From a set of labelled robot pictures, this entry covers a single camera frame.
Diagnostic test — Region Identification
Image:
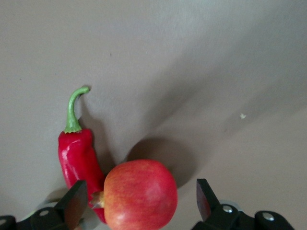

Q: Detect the brown table mat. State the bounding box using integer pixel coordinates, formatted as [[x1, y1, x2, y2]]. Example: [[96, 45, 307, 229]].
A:
[[0, 0, 307, 230]]

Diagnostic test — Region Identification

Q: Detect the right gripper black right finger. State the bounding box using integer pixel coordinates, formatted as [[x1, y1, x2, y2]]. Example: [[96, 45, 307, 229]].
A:
[[191, 178, 243, 230]]

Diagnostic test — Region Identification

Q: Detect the red apple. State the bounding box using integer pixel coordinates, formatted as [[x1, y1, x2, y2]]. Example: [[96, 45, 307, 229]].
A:
[[90, 159, 178, 230]]

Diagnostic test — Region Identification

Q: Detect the red chili pepper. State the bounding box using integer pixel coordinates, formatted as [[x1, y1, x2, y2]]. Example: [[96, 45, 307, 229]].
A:
[[58, 86, 107, 225]]

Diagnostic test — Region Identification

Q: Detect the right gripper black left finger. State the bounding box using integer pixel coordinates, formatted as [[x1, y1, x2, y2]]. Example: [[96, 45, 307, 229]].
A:
[[30, 180, 88, 230]]

